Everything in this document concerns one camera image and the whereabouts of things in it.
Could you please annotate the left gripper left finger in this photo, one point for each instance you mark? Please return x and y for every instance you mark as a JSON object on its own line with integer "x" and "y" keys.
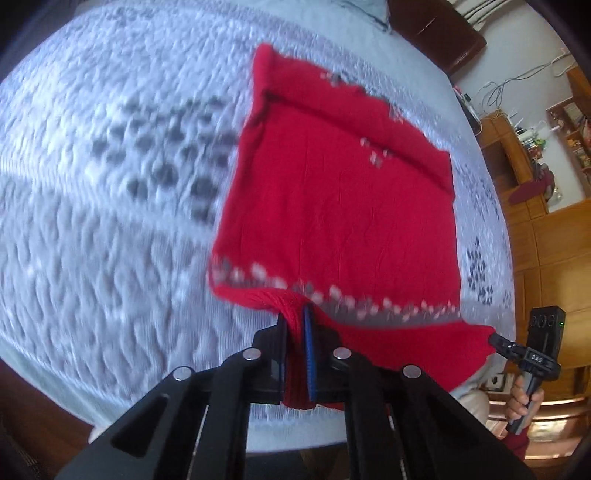
{"x": 191, "y": 424}

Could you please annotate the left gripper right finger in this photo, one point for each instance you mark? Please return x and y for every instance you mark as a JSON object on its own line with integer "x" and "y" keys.
{"x": 401, "y": 424}

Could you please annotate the red knit sweater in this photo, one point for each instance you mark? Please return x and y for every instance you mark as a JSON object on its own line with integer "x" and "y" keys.
{"x": 340, "y": 204}

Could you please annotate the right hand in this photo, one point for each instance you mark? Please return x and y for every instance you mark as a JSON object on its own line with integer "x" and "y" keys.
{"x": 522, "y": 405}

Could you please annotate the wooden desk cabinet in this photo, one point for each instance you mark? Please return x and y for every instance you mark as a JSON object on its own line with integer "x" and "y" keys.
{"x": 551, "y": 267}

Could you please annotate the dark red hanging cloth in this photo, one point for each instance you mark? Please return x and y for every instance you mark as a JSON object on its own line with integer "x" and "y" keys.
{"x": 543, "y": 184}

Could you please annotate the items on desk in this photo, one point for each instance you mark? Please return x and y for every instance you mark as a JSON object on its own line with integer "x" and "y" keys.
{"x": 532, "y": 137}

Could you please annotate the grey quilted bedspread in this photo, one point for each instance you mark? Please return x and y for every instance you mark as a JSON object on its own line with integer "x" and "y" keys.
{"x": 118, "y": 145}

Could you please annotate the dark wooden headboard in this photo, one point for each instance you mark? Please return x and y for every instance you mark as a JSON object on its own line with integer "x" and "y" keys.
{"x": 438, "y": 30}

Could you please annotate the light blue pillow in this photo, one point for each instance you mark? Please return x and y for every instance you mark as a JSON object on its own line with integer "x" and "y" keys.
{"x": 375, "y": 11}

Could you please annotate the black tracking camera box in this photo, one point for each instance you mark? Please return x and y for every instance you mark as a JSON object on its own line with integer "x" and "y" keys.
{"x": 546, "y": 329}

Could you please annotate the wooden wall shelf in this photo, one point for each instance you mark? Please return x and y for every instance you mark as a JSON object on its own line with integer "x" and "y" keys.
{"x": 571, "y": 119}

